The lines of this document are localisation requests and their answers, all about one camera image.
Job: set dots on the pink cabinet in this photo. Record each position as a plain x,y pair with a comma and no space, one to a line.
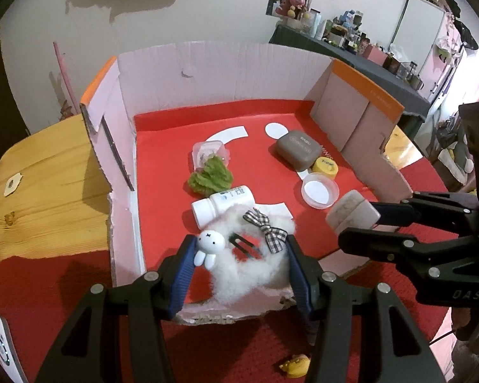
447,64

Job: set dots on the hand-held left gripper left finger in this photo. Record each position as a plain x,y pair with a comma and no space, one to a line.
183,277

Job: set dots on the white flat device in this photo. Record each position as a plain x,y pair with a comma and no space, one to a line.
4,347

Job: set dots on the grey-brown rounded case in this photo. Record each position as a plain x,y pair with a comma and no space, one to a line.
297,149

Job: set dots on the orange cardboard box red bottom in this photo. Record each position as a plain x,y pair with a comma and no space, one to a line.
163,135

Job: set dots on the pink stick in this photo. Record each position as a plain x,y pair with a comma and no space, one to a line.
66,79

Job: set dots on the white pill bottle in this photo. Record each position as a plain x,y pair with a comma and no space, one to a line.
223,203

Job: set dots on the small beige sticker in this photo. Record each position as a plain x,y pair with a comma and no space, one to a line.
12,185

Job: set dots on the clear plastic case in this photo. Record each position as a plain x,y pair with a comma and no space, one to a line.
201,151

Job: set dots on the white fluffy bunny hair clip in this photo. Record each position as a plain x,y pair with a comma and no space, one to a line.
247,275

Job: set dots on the clear round lid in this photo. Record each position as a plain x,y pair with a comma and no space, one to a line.
318,191

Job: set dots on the green lettuce toy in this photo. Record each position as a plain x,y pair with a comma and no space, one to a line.
211,177

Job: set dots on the white jar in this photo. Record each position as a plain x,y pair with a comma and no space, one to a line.
351,211

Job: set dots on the person's right hand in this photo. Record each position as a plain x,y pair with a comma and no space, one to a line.
465,327

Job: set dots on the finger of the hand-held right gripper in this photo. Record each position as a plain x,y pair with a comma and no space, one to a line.
391,213
375,245

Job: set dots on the yellow cap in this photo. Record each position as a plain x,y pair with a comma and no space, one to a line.
325,166

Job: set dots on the dark cloth covered table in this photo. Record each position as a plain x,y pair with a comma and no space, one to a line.
363,72

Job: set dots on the small yellow toy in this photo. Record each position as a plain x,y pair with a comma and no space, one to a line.
295,367

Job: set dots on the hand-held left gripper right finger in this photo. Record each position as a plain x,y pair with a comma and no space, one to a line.
300,281

